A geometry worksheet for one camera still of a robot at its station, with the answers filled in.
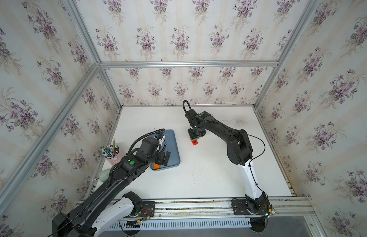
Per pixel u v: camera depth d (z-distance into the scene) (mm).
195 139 977
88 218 391
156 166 860
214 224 701
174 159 929
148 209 722
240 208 732
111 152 839
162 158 663
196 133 843
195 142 974
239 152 571
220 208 756
